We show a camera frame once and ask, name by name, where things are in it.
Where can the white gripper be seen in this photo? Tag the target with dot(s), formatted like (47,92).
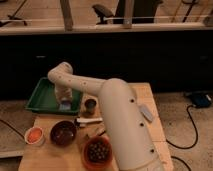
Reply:
(63,94)

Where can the green plastic tray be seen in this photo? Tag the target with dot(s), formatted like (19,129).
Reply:
(43,100)

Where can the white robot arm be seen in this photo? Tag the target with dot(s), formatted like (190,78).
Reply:
(129,136)

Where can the small metal cup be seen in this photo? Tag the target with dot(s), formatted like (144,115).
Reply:
(90,105)

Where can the dark purple bowl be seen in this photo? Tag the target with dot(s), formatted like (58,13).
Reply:
(63,133)

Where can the wooden block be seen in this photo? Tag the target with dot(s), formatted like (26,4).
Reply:
(96,131)

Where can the white cup with orange content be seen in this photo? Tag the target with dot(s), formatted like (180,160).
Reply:
(34,136)

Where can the orange bowl with nuts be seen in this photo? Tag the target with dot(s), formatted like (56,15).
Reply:
(97,154)

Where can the black office chair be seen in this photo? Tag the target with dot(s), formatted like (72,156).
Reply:
(105,15)

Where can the dark device on floor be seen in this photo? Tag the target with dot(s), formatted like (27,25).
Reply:
(201,100)

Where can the white handled knife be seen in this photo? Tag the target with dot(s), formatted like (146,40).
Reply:
(88,120)

